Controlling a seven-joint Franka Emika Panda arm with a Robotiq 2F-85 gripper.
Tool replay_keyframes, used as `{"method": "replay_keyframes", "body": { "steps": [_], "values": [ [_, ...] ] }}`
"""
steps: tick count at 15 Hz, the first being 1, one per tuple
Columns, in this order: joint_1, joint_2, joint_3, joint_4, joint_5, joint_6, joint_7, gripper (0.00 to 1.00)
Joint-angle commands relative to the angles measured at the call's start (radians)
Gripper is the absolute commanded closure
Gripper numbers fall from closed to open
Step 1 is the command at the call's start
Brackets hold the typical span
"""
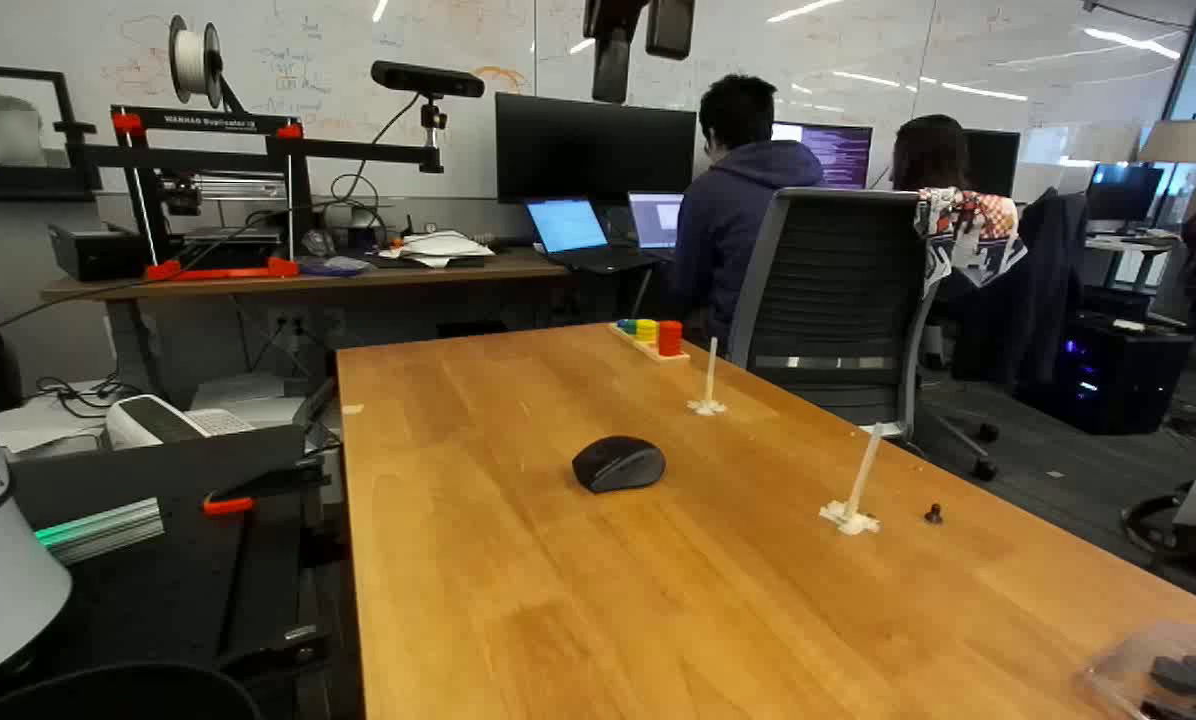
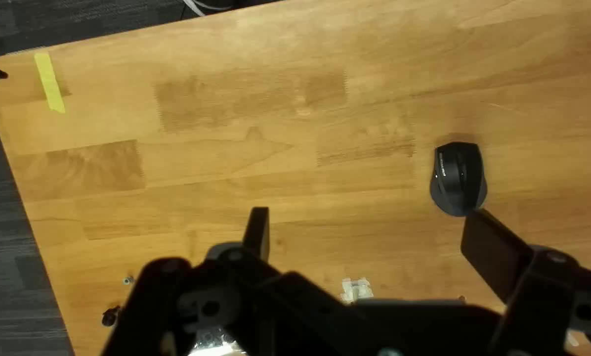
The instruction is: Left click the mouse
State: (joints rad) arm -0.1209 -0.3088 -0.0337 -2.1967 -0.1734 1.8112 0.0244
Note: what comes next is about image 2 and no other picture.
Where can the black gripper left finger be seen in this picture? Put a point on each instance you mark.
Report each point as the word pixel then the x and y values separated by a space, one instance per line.
pixel 255 235

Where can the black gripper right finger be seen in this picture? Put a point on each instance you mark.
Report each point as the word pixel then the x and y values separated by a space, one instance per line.
pixel 546 290

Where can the black computer mouse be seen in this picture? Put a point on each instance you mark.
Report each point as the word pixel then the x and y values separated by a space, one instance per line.
pixel 457 180

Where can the white tape scrap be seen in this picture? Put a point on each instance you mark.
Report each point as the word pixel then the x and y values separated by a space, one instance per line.
pixel 356 288

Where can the yellow tape strip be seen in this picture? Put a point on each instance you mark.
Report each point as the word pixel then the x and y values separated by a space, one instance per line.
pixel 44 65

